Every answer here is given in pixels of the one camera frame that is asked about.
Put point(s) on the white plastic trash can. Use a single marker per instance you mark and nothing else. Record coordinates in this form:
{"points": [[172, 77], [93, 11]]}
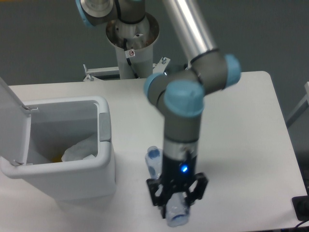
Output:
{"points": [[57, 125]]}

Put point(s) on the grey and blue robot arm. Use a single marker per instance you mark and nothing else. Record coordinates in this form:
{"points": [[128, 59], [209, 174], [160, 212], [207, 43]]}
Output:
{"points": [[179, 98]]}

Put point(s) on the black device at table edge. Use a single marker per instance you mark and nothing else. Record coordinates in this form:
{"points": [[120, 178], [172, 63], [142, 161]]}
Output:
{"points": [[301, 207]]}

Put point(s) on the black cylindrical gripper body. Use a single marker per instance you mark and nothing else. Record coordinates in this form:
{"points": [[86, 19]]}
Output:
{"points": [[176, 176]]}

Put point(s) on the yellow trash in can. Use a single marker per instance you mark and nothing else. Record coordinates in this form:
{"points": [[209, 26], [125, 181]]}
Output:
{"points": [[56, 159]]}

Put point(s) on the clear plastic water bottle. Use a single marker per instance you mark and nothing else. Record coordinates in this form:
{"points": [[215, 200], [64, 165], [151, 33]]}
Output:
{"points": [[177, 211]]}

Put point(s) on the white metal mounting frame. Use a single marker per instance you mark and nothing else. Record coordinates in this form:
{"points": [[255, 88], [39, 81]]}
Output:
{"points": [[164, 65]]}

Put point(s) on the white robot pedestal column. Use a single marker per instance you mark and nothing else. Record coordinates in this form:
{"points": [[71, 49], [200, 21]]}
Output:
{"points": [[133, 45]]}

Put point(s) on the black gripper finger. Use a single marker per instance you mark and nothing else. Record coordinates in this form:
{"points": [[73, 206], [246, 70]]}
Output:
{"points": [[159, 195], [197, 193]]}

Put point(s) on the white trash can lid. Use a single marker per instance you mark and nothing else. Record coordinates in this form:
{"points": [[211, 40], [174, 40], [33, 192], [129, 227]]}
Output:
{"points": [[15, 126]]}

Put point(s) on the white frame at right edge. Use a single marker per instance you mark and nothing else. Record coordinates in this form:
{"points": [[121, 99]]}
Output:
{"points": [[299, 109]]}

